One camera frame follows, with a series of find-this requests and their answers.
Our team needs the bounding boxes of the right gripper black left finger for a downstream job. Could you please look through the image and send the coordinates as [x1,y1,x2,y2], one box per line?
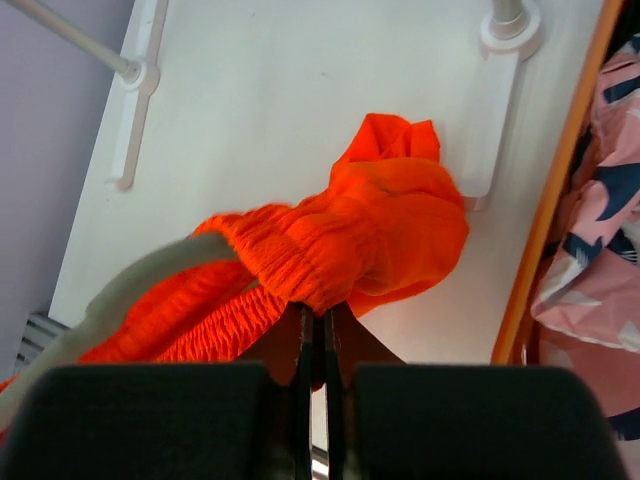
[1,304,313,479]

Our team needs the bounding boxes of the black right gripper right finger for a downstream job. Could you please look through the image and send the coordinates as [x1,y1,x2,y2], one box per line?
[323,307,628,479]

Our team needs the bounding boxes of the brown clothes hanger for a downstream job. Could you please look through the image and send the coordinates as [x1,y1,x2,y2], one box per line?
[0,232,261,431]

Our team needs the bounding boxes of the orange shorts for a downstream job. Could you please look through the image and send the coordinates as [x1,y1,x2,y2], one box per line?
[0,112,470,446]

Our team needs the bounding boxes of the pink patterned shorts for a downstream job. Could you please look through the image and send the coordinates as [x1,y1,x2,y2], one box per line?
[530,34,639,441]

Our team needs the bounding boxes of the orange plastic basket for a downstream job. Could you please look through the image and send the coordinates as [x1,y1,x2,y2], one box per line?
[490,1,624,365]

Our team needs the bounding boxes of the white silver clothes rack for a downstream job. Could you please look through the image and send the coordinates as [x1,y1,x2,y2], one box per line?
[0,0,544,212]

